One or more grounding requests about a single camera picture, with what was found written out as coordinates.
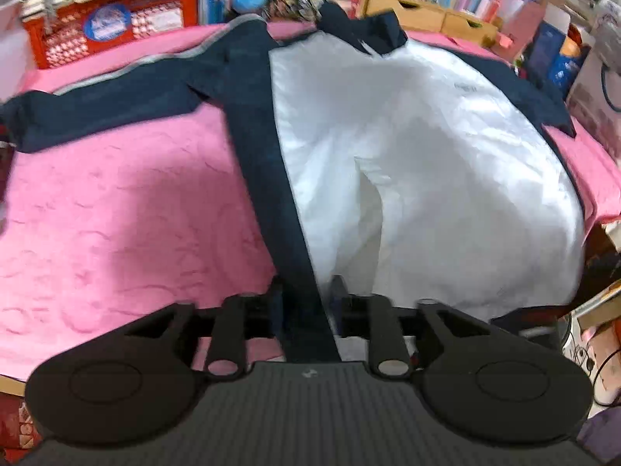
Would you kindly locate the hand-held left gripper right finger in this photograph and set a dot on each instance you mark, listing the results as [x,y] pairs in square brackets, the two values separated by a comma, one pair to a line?
[347,311]

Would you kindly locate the blue box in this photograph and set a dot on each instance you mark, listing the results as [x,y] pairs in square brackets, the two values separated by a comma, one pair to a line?
[548,53]

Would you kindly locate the pink blanket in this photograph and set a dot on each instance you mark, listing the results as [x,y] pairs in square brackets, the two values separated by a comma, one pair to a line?
[121,228]

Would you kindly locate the pink folder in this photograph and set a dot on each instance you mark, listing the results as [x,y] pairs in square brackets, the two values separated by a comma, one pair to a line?
[524,26]

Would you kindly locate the paper bag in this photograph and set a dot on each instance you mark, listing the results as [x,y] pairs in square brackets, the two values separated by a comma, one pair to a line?
[596,107]

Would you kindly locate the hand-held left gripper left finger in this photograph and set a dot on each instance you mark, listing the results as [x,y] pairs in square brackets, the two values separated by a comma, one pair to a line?
[262,311]

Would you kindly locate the red patterned cloth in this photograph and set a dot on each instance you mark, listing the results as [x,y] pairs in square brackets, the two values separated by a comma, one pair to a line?
[19,427]

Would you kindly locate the navy and white jacket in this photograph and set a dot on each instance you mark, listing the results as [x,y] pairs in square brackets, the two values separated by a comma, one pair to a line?
[412,155]

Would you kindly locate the miniature bicycle model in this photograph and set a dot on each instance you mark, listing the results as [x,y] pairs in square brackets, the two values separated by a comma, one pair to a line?
[293,2]

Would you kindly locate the wooden drawer box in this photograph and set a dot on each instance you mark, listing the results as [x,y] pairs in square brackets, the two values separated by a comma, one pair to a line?
[470,26]
[412,17]

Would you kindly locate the red plastic crate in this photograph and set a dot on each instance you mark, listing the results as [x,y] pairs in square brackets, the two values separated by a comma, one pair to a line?
[160,26]

